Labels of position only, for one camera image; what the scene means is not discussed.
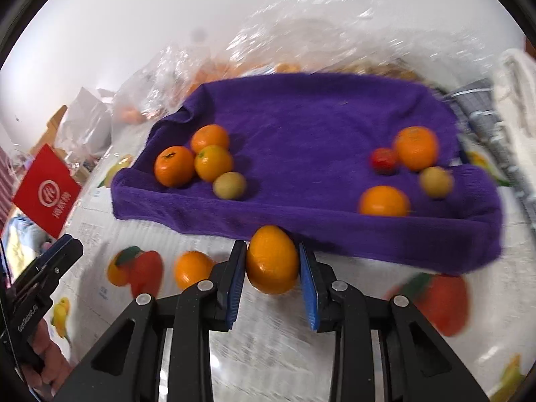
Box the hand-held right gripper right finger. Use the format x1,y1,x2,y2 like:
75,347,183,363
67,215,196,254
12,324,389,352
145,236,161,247
298,242,490,402

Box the small red fruit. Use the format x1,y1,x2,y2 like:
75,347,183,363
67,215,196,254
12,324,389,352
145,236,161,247
370,147,399,175

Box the pile of brown nuts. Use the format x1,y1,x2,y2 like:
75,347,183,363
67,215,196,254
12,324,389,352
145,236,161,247
347,62,421,81

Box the greenish brown round fruit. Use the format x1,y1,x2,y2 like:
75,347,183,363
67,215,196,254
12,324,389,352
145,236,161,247
419,166,455,199
213,172,248,200

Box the purple towel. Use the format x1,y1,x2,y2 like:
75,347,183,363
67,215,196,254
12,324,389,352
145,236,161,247
111,72,504,276

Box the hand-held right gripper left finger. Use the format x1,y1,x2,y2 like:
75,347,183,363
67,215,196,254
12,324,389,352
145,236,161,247
54,241,248,402

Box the person's left hand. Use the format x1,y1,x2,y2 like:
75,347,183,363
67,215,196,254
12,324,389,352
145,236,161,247
23,319,75,395

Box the large orange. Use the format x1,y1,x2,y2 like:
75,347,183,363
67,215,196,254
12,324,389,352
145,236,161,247
246,225,300,294

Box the large clear plastic bag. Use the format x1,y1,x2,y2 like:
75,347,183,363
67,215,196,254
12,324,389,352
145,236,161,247
188,0,423,81

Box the light wooden box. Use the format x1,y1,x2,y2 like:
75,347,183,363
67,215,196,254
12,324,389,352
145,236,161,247
28,105,68,157

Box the white striped towel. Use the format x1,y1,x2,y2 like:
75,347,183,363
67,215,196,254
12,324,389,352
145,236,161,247
491,48,536,137

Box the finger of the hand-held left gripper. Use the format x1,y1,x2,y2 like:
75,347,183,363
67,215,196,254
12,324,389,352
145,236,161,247
12,265,57,300
40,234,84,279

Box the white paper bag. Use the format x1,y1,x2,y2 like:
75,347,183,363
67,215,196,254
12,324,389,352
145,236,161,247
56,87,113,157

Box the fruit print tablecloth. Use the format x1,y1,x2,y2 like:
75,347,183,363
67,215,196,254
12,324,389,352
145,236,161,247
49,134,532,402

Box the bagged oranges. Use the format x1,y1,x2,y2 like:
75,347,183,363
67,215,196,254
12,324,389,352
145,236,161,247
121,61,303,124

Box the pink striped cloth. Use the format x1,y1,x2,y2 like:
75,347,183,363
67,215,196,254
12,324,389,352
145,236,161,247
0,146,16,232

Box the red paper bag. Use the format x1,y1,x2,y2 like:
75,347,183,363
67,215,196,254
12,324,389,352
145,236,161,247
12,144,83,239

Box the grey plaid cloth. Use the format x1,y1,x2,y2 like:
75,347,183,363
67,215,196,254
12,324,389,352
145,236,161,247
443,77,526,195

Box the small clear plastic bag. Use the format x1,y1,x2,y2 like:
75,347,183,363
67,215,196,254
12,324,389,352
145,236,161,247
112,45,197,132

